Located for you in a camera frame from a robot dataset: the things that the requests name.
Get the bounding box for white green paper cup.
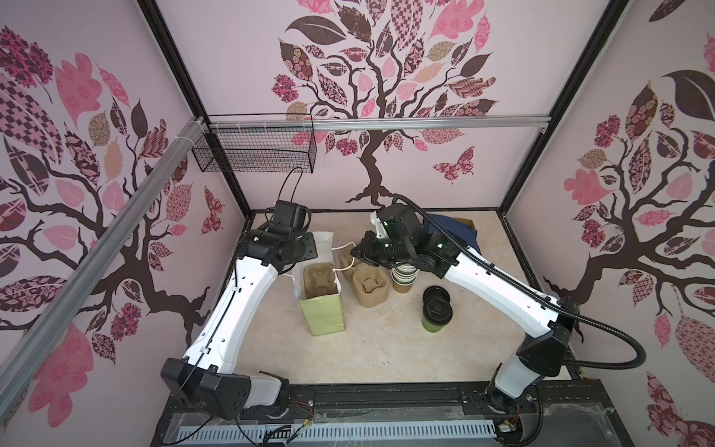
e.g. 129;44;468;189
422;316;451;333

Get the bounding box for black cup lid stack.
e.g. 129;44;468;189
423;285;451;304

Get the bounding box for single cardboard cup carrier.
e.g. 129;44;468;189
304;263;338;299

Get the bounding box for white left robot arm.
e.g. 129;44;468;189
160;200;318;420

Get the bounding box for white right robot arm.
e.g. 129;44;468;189
351;202;576;412

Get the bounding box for stacked paper cups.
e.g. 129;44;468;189
391;264;419;294

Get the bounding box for blue napkin stack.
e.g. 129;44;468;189
424;214;482;254

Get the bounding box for brown cardboard napkin box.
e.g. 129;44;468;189
449;217;477;231

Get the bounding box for black wire basket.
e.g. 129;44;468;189
192;112;318;173

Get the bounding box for aluminium rail back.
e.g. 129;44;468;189
205;115;551;133

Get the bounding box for aluminium rail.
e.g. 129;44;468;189
1;117;206;417
205;115;551;133

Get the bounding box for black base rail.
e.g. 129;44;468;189
151;380;632;446

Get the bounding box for white slotted cable duct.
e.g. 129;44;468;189
168;420;496;446

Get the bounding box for black corrugated cable hose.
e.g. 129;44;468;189
390;194;648;371

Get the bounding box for aluminium rail left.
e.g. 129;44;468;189
1;117;206;417

